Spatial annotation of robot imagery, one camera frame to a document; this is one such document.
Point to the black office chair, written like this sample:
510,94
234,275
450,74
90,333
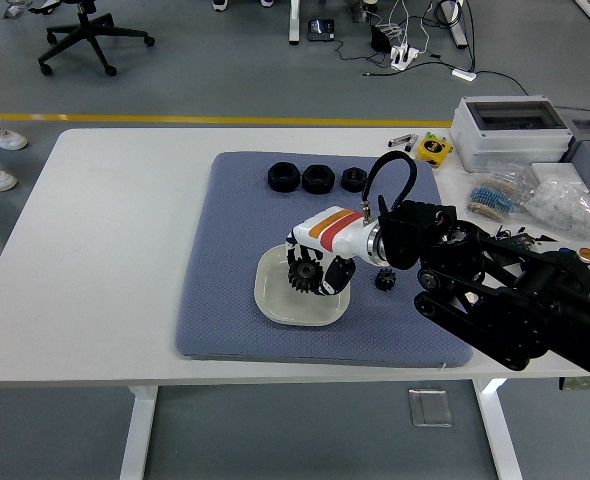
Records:
87,30

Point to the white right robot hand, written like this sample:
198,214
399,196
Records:
335,232

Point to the white flat box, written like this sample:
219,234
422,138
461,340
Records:
557,170

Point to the blue push button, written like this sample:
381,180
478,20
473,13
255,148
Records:
565,250

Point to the white power strip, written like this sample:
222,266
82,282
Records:
404,57

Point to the small black gear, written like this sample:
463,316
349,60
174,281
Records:
385,280

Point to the white table leg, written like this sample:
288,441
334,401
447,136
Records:
137,435
497,430

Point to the small black hex nut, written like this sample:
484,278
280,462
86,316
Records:
346,185

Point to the yellow tape measure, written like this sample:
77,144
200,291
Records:
432,150

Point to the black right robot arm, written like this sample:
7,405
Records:
500,310

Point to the white square dish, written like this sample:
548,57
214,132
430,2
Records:
275,300

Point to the black desk phone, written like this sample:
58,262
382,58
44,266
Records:
321,30

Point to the grey electrical enclosure box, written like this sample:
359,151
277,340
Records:
505,142

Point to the black silver marker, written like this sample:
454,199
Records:
409,144
398,141

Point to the black power brick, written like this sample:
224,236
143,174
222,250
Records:
381,39

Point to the blue-grey textured mat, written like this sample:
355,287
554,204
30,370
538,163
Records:
225,250

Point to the clear floor outlet cover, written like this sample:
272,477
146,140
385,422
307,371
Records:
430,407

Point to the large black hex nut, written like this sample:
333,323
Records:
310,186
275,183

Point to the yellow push button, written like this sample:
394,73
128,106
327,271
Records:
586,254

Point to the grey plastic housing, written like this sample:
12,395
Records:
587,150

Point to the large black gear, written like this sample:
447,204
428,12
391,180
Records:
305,280

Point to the bag of clear plastic parts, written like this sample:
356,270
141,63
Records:
565,205

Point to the white power adapter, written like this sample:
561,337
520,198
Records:
463,74

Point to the white desk leg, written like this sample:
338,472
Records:
589,9
294,22
457,36

